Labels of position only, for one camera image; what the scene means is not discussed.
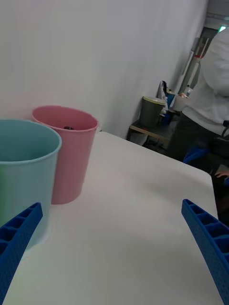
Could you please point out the white cup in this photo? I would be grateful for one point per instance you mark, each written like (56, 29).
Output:
(179, 103)

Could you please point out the pink plastic bin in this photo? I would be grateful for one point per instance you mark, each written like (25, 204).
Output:
(71, 166)

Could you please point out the person's hand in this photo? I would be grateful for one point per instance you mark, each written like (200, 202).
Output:
(184, 95)

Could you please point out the low wooden side table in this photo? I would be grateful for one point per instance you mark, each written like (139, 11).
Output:
(152, 131)

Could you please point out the person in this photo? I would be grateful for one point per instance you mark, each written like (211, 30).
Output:
(210, 107)

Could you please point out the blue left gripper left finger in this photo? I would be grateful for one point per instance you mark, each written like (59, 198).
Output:
(16, 243)

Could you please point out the grey bin with pale rim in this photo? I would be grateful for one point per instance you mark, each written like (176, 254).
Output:
(151, 112)

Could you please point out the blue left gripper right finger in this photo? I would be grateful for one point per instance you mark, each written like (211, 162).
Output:
(212, 243)

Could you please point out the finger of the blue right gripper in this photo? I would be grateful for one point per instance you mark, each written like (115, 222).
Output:
(194, 155)

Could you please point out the pale blue plastic bin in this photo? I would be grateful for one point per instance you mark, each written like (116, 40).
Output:
(28, 181)

